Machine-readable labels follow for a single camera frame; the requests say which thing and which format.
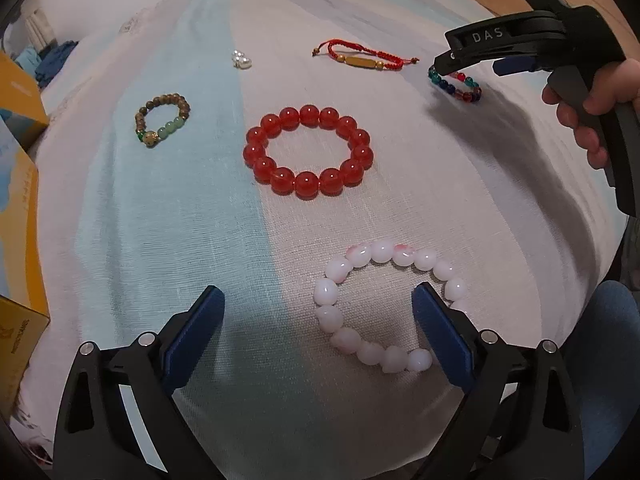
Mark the small pearl bead ornament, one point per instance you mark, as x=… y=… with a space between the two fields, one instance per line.
x=241 y=60

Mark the person's right hand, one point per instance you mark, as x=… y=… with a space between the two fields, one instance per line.
x=607 y=90

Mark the yellow and white cardboard box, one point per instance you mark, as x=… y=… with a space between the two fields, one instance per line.
x=20 y=200

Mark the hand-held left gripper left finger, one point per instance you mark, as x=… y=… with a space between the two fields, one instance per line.
x=197 y=325

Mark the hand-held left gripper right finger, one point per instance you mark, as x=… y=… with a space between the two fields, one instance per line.
x=440 y=330

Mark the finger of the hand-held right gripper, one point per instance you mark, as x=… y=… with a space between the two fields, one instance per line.
x=480 y=37
x=515 y=65

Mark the blue clothes pile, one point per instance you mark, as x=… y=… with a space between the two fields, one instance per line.
x=55 y=62

